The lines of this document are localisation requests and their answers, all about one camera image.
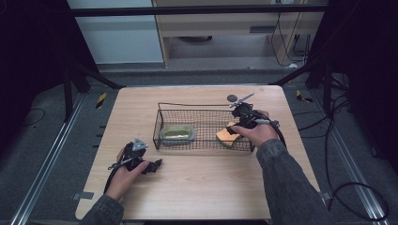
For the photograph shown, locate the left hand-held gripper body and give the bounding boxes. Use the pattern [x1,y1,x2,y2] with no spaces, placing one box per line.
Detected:
[123,137,150,172]

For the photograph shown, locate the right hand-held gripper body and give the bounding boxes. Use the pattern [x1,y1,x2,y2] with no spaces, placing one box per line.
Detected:
[229,92,258,129]

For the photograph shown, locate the green and yellow sponge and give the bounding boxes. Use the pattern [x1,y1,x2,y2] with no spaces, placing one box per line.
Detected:
[215,121,244,148]

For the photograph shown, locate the black wire mesh basket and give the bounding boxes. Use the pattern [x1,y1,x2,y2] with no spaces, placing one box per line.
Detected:
[152,102,258,154]

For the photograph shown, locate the person's right hand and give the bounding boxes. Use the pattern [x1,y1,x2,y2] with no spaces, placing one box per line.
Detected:
[230,109,280,149]

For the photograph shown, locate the person's left hand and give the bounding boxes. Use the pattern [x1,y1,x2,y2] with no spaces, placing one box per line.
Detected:
[105,148,151,202]

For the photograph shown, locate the yellow and black tape strip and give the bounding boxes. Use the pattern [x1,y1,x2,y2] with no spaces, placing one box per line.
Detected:
[295,89,314,104]
[95,91,108,111]

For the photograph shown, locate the grey tape patch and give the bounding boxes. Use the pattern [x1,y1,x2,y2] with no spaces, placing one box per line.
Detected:
[318,190,333,202]
[71,190,95,202]

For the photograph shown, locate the black metal stand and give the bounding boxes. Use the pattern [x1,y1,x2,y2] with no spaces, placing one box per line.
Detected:
[269,51,349,114]
[61,58,126,124]

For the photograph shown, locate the white cabinet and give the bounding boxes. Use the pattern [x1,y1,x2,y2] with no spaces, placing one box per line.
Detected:
[67,0,165,66]

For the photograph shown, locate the black curtain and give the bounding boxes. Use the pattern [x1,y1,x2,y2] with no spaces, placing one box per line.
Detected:
[0,0,100,148]
[307,0,398,176]

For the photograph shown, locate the left hand-held gripper cable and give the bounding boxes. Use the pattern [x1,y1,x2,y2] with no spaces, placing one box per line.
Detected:
[102,158,136,195]

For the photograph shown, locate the hand-held gripper cable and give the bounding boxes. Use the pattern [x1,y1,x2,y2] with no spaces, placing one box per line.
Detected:
[102,158,136,195]
[255,117,288,148]

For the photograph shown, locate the right hand-held gripper cable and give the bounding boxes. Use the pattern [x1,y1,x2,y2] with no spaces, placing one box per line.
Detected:
[255,117,288,148]

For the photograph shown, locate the black cables under desk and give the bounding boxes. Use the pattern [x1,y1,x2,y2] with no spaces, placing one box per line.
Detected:
[269,11,312,68]

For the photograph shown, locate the aluminium floor rail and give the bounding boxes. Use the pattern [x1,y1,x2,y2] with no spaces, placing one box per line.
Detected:
[9,93,86,225]
[309,90,391,225]

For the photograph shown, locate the black looped floor cable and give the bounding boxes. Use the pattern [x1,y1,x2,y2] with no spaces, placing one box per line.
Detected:
[294,92,390,222]

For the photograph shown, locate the thin black floor cable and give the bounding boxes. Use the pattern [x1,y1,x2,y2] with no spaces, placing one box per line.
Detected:
[19,107,47,128]

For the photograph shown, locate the black horizontal frame bar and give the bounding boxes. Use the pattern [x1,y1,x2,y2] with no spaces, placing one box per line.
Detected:
[69,4,329,18]

